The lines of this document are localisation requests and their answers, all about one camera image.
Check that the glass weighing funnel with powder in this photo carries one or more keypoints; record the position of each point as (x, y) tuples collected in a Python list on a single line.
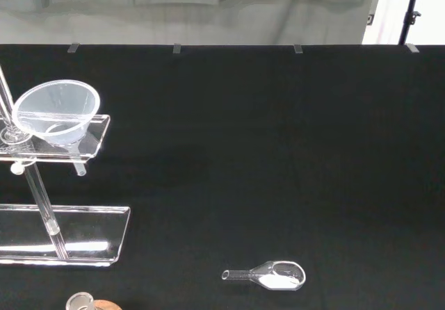
[(278, 275)]

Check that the clear acrylic funnel stand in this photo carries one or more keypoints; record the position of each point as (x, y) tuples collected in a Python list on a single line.
[(87, 233)]

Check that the black cloth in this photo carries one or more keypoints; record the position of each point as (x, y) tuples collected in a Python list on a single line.
[(260, 167)]

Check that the grey tape strip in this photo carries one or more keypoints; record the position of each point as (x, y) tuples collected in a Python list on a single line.
[(177, 48), (73, 47), (412, 47), (298, 48)]

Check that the grey backdrop curtain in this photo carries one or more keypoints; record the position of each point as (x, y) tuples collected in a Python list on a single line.
[(180, 7)]

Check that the round-bottom glass flask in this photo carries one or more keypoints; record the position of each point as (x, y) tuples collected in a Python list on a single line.
[(80, 302)]

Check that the black tripod pole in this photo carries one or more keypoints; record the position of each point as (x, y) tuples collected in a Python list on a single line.
[(410, 7)]

